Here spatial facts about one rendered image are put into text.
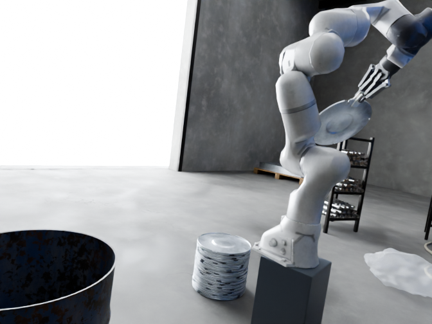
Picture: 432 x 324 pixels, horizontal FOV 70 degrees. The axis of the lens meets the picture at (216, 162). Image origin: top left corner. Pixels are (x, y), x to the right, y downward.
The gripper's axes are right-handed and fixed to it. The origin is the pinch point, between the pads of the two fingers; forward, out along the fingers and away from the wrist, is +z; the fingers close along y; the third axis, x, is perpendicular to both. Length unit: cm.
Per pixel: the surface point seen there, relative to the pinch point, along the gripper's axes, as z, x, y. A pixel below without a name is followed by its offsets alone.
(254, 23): 196, -187, 483
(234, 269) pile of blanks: 84, 30, -41
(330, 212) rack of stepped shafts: 140, -110, 23
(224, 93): 287, -130, 360
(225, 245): 83, 33, -29
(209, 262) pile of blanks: 85, 43, -37
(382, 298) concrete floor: 84, -60, -63
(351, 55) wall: 208, -466, 491
